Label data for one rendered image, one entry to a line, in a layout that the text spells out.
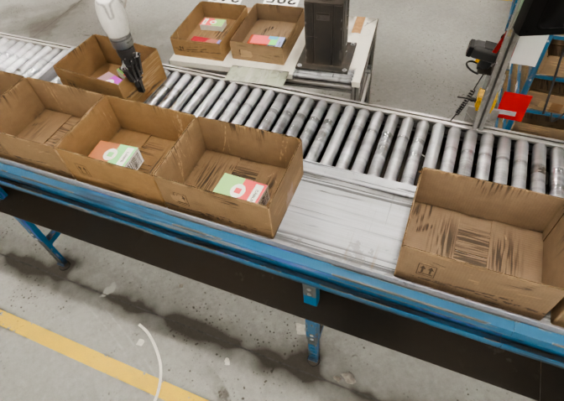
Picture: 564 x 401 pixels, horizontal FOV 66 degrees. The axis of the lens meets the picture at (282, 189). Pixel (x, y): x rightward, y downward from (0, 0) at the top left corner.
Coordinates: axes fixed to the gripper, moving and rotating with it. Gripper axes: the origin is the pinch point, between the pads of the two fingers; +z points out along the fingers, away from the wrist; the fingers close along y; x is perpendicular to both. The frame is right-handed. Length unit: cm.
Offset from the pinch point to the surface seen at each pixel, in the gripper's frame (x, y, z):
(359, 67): -88, 54, 11
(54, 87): 13.8, -29.3, -17.4
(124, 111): -17.8, -29.4, -13.0
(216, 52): -17.4, 40.1, 5.5
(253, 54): -36, 45, 7
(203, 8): 9, 76, 5
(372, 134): -105, 11, 11
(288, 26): -41, 79, 10
